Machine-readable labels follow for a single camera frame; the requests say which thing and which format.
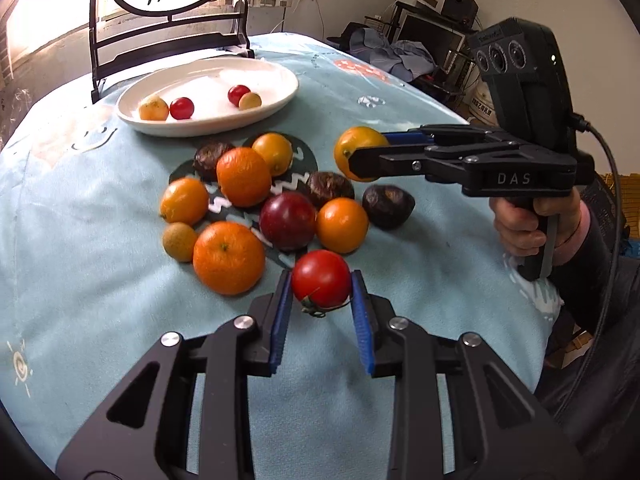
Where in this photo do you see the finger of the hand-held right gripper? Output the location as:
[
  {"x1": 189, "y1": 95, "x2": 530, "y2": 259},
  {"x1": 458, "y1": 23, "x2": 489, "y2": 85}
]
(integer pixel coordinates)
[
  {"x1": 347, "y1": 141, "x2": 468, "y2": 184},
  {"x1": 382, "y1": 124, "x2": 501, "y2": 148}
]

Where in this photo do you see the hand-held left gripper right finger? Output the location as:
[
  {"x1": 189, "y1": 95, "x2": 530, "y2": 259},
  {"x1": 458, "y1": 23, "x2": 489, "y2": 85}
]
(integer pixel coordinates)
[{"x1": 350, "y1": 270, "x2": 586, "y2": 480}]

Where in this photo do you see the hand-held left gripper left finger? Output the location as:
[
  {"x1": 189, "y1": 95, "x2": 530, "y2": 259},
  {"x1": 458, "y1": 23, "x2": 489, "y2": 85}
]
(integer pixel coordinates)
[{"x1": 56, "y1": 269, "x2": 296, "y2": 480}]

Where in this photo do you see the yellow-orange citrus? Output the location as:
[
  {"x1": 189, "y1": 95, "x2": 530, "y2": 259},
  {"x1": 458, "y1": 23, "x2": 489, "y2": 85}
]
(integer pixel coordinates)
[
  {"x1": 334, "y1": 126, "x2": 390, "y2": 183},
  {"x1": 159, "y1": 177, "x2": 210, "y2": 226},
  {"x1": 251, "y1": 132, "x2": 294, "y2": 177}
]

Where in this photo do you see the dark brown passion fruit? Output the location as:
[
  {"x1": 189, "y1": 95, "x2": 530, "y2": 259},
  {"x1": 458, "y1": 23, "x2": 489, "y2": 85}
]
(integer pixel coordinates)
[
  {"x1": 362, "y1": 184, "x2": 416, "y2": 230},
  {"x1": 193, "y1": 141, "x2": 233, "y2": 181},
  {"x1": 305, "y1": 171, "x2": 356, "y2": 209}
]

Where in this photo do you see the red tomato with stem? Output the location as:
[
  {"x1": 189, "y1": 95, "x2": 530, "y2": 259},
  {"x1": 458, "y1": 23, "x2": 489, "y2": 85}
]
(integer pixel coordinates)
[{"x1": 291, "y1": 250, "x2": 353, "y2": 317}]

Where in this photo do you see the large orange tangerine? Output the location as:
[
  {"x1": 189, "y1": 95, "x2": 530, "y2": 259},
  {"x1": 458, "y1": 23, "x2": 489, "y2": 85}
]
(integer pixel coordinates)
[{"x1": 192, "y1": 221, "x2": 266, "y2": 296}]

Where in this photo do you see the dark red plum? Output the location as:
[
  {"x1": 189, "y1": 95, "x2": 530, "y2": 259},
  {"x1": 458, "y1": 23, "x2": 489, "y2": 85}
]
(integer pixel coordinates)
[{"x1": 259, "y1": 191, "x2": 318, "y2": 252}]

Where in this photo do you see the white oval plate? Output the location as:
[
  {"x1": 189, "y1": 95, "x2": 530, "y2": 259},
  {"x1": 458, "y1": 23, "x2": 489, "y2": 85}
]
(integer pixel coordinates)
[{"x1": 116, "y1": 56, "x2": 300, "y2": 138}]

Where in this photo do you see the person's right forearm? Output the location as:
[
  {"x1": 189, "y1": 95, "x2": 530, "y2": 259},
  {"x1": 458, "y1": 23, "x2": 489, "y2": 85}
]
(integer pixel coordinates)
[{"x1": 552, "y1": 175, "x2": 640, "y2": 333}]

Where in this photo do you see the person's right hand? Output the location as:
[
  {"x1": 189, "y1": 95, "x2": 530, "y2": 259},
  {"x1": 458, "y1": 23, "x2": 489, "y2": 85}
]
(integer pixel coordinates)
[{"x1": 491, "y1": 192, "x2": 584, "y2": 266}]

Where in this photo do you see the white printed bucket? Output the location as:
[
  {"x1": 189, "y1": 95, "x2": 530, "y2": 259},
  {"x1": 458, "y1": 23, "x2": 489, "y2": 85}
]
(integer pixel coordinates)
[{"x1": 465, "y1": 80, "x2": 501, "y2": 123}]

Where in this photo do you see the pile of blue clothes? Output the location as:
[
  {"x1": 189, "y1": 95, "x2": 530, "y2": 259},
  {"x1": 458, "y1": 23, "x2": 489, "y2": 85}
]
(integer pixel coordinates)
[{"x1": 327, "y1": 22, "x2": 436, "y2": 83}]

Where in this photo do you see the dark monitor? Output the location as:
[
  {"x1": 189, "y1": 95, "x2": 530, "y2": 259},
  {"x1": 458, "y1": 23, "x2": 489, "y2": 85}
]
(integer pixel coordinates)
[{"x1": 395, "y1": 12, "x2": 468, "y2": 78}]

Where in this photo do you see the black speaker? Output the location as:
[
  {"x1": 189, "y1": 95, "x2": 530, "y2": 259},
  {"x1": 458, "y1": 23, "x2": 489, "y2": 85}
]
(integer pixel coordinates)
[{"x1": 442, "y1": 0, "x2": 480, "y2": 21}]

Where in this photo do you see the yellow crate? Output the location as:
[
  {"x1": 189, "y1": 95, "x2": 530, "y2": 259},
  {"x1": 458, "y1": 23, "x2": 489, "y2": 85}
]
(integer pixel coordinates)
[{"x1": 597, "y1": 172, "x2": 640, "y2": 241}]

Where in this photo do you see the light blue printed tablecloth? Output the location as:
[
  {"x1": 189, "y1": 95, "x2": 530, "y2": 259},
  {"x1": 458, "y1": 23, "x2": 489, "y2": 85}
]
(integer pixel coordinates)
[{"x1": 0, "y1": 32, "x2": 566, "y2": 476}]

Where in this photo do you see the person's dark jacket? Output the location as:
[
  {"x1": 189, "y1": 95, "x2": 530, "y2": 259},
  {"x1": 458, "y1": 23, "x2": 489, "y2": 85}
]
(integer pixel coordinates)
[{"x1": 535, "y1": 310, "x2": 640, "y2": 466}]

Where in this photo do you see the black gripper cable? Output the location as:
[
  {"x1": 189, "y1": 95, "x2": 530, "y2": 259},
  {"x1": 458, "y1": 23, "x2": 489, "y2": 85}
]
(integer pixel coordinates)
[{"x1": 545, "y1": 112, "x2": 631, "y2": 411}]

